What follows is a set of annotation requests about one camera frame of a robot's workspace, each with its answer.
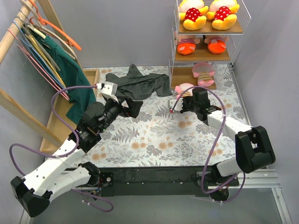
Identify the black-haired doll striped shirt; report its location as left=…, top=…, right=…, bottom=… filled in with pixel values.
left=175, top=35, right=200, bottom=56

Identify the yellow frog plush big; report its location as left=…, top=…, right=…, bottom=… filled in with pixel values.
left=178, top=0, right=209, bottom=31

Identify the yellow frog plush small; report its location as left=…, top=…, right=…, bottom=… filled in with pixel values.
left=206, top=0, right=240, bottom=30

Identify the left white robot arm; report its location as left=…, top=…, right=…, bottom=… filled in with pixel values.
left=10, top=98, right=143, bottom=217

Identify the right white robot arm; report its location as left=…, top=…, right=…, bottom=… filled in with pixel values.
left=181, top=86, right=276, bottom=186

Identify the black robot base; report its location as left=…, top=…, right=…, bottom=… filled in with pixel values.
left=63, top=165, right=241, bottom=201

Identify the dark grey cloth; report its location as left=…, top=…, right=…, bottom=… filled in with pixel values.
left=106, top=64, right=172, bottom=100

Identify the wooden clothes rack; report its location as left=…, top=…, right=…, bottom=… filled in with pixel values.
left=0, top=0, right=101, bottom=154

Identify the green shirt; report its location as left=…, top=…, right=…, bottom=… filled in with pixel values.
left=33, top=34, right=96, bottom=124

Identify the blue hanger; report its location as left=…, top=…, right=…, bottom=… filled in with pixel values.
left=18, top=27, right=66, bottom=89

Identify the beige hanger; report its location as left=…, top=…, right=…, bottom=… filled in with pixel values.
left=20, top=0, right=80, bottom=65

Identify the yellow hanger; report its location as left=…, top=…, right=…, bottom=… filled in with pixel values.
left=25, top=34, right=65, bottom=88

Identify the pink hanger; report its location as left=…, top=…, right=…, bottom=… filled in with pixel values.
left=7, top=28, right=62, bottom=91

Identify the orange hanger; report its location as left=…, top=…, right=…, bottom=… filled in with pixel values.
left=29, top=0, right=82, bottom=51

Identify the grey hanger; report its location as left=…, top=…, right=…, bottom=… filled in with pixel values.
left=24, top=23, right=60, bottom=71

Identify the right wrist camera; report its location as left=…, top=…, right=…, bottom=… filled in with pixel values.
left=168, top=98, right=183, bottom=113

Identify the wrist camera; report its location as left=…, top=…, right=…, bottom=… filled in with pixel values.
left=168, top=98, right=183, bottom=113
left=96, top=82, right=119, bottom=103

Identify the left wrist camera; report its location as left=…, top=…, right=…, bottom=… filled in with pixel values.
left=96, top=82, right=119, bottom=103

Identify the wire and wood shelf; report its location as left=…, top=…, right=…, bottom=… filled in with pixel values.
left=168, top=0, right=252, bottom=91

